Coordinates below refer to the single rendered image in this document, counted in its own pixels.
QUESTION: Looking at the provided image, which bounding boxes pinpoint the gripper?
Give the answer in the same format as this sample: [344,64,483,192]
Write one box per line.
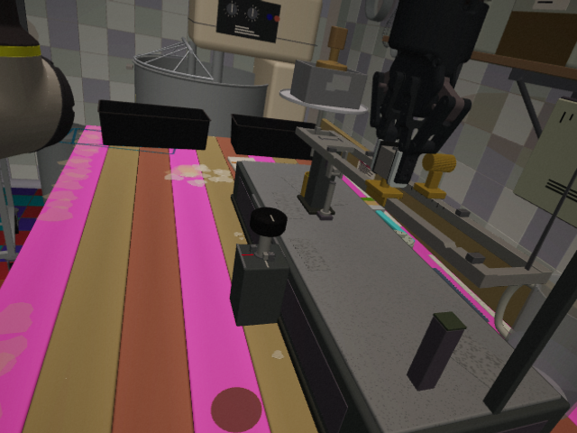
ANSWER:
[370,0,490,187]

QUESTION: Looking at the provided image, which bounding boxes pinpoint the brass rider with grey grip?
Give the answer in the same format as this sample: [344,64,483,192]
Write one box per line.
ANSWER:
[365,139,406,205]

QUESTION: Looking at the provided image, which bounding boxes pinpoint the white round scale pan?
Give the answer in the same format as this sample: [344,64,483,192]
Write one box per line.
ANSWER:
[279,88,370,115]

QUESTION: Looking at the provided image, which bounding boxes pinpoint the brass check weight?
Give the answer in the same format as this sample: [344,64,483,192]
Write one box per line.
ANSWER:
[315,25,352,71]

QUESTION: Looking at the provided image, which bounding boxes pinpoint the grey scale beam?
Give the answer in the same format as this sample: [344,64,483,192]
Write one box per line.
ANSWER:
[295,124,554,290]

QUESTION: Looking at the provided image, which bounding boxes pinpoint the beige dough mixer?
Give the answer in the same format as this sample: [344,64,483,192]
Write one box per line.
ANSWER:
[188,0,322,124]

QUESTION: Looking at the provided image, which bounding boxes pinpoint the grey scale base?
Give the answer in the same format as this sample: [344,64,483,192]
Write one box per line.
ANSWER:
[231,159,570,433]

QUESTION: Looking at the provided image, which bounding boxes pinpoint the grey pivot column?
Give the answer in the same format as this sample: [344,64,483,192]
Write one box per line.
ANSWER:
[298,148,340,220]

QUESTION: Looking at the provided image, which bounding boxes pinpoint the brown cardboard box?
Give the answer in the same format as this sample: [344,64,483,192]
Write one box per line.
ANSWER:
[495,10,577,65]

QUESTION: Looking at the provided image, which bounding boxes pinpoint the black rectangular tray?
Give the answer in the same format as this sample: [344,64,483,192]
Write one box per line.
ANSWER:
[97,99,212,152]
[230,113,317,161]

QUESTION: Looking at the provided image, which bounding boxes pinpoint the black round knob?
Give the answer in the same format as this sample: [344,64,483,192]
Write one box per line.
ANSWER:
[250,207,289,239]

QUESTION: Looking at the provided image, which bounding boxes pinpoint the white curved tube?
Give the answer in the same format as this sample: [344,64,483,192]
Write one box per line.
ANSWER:
[494,285,527,337]

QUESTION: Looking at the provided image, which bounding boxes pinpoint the grey mixer bowl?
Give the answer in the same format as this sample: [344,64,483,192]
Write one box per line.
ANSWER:
[132,37,268,133]

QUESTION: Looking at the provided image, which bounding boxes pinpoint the dark grey knob box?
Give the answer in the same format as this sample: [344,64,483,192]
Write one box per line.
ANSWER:
[229,242,290,327]

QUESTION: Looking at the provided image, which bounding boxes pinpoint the grey metal rack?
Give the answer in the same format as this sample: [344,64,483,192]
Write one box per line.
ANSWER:
[0,157,20,263]

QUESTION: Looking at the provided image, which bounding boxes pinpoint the brass rider with ribbed handle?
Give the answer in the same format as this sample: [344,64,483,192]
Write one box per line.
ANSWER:
[413,152,457,201]

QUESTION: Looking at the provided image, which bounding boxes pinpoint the brown wall shelf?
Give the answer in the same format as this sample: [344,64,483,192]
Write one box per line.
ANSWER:
[468,48,577,136]

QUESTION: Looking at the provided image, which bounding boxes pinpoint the beige wall cabinet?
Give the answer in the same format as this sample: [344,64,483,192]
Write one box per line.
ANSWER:
[513,96,577,216]

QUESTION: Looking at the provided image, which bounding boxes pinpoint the black slanted frame bar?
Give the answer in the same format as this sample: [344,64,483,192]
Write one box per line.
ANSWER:
[483,170,577,414]

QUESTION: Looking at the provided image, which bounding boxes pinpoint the dark square post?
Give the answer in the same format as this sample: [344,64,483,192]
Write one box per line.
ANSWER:
[406,311,466,392]

